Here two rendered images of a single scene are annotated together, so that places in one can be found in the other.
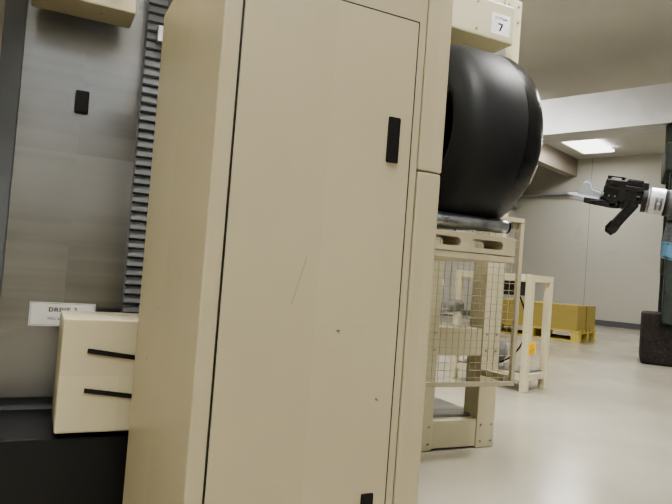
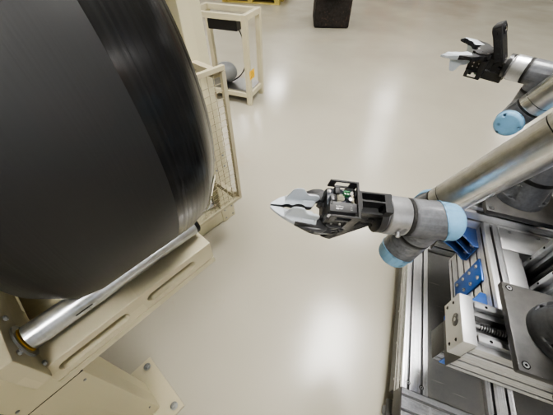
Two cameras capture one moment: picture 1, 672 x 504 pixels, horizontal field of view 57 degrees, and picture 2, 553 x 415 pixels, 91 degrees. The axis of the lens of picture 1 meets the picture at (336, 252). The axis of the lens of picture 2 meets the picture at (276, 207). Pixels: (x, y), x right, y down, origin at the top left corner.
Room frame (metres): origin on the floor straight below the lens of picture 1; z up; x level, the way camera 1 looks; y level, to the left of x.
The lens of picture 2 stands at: (1.49, -0.56, 1.38)
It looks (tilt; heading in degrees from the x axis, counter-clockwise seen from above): 47 degrees down; 338
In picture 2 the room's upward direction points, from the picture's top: straight up
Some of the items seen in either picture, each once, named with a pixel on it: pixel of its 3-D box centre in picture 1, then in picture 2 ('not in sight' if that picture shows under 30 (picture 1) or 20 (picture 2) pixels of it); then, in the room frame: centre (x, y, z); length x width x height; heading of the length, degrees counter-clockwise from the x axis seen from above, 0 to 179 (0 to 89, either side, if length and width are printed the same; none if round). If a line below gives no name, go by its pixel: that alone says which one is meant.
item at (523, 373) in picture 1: (500, 328); (229, 55); (4.47, -1.24, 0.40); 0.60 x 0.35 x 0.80; 47
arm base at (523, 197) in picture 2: not in sight; (527, 184); (1.80, -1.58, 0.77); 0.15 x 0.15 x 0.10
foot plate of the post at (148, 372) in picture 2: not in sight; (137, 408); (1.85, -0.09, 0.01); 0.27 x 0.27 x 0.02; 26
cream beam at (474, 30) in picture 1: (430, 17); not in sight; (2.30, -0.29, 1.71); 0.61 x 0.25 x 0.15; 116
